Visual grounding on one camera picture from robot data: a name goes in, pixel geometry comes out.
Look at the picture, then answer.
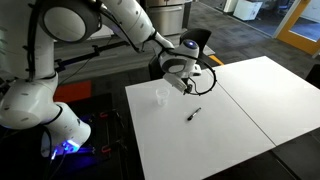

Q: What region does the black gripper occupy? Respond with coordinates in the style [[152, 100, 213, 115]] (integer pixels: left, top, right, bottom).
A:
[[182, 77, 196, 96]]

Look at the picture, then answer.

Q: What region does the black and silver marker pen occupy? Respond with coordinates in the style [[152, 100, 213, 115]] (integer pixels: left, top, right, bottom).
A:
[[186, 106, 202, 122]]

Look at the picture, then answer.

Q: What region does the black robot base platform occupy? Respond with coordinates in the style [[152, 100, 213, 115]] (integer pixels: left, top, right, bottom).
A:
[[0, 93, 134, 180]]

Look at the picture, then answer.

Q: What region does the clear plastic measuring cup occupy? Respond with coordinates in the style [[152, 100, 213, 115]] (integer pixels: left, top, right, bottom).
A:
[[155, 88, 170, 108]]

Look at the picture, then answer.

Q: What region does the stainless steel appliance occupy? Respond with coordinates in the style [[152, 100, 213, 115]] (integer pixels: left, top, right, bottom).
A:
[[144, 0, 194, 37]]

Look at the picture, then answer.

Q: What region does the white box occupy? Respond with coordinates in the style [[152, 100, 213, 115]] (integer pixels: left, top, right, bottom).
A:
[[232, 0, 264, 22]]

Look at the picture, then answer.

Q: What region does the red clamp with silver rod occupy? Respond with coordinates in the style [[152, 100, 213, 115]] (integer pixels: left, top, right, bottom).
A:
[[101, 144, 113, 154]]

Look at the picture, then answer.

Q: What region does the black mounting rod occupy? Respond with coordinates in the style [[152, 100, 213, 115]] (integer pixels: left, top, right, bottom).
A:
[[54, 39, 131, 73]]

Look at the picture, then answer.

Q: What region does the orange floor mat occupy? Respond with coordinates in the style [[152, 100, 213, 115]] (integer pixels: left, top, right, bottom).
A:
[[53, 79, 93, 104]]

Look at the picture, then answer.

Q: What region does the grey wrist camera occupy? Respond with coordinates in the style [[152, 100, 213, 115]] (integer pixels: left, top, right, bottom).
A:
[[162, 72, 188, 94]]

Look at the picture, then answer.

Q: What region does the orange door frame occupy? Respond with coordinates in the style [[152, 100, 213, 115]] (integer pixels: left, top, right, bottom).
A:
[[273, 0, 320, 56]]

